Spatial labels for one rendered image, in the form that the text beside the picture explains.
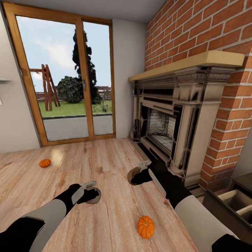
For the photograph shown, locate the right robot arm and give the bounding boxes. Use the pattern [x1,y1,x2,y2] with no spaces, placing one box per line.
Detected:
[131,160,252,252]

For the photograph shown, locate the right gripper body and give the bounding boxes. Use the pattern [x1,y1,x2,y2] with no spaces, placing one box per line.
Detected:
[134,170,152,185]

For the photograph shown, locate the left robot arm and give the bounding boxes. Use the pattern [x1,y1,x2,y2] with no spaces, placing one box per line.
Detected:
[0,180,99,252]

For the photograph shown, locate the pumpkin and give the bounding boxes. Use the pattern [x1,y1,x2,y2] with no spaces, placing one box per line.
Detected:
[39,159,51,168]
[137,216,155,239]

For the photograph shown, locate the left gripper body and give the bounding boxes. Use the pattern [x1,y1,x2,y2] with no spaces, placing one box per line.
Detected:
[77,189,96,204]

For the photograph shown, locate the pillar candle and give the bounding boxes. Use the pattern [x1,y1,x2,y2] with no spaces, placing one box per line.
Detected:
[127,167,140,186]
[86,186,102,204]

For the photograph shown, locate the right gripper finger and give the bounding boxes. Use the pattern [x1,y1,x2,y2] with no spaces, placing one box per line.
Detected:
[131,178,137,184]

